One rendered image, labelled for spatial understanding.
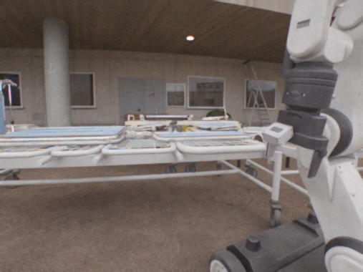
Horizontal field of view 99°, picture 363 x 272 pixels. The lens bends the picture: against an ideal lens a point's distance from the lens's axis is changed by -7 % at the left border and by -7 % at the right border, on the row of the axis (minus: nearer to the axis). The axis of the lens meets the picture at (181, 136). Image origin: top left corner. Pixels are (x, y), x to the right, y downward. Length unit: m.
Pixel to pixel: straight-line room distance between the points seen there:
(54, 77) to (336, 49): 5.52
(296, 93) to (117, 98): 7.03
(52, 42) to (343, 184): 5.88
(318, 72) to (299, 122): 0.10
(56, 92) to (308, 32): 5.42
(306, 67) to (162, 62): 7.17
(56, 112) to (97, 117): 2.24
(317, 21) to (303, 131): 0.19
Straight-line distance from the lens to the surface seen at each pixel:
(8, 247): 1.30
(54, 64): 5.67
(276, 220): 1.16
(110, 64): 7.55
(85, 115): 7.52
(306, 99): 0.39
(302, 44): 0.39
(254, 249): 0.69
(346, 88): 0.59
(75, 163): 1.05
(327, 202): 0.63
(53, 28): 5.97
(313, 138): 0.39
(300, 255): 0.80
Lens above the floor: 0.65
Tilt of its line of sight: 6 degrees down
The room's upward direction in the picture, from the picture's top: straight up
